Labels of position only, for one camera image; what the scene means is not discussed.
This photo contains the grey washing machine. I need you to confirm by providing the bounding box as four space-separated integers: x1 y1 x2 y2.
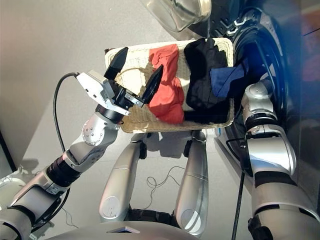
187 0 320 201

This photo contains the navy blue garment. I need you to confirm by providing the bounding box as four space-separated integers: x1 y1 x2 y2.
209 57 251 98

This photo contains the pale woven basket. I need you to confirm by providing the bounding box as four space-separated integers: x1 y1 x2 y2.
104 37 235 135

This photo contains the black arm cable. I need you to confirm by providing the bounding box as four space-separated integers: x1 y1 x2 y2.
225 136 253 240
31 71 81 228

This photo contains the round glass washing machine door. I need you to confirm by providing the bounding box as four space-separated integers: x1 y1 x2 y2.
139 0 213 38

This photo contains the black garment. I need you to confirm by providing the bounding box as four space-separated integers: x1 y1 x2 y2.
183 37 236 125

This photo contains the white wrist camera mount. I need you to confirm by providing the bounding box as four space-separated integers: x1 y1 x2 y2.
76 70 131 116

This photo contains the red orange garment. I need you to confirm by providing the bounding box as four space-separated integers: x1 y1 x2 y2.
148 44 186 125

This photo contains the silver robot torso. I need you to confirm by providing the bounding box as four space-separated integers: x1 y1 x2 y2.
44 221 201 240

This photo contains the thin grey wire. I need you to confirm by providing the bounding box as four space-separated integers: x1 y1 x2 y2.
146 166 187 208

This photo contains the black edged panel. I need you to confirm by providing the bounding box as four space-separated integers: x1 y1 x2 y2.
0 127 18 174

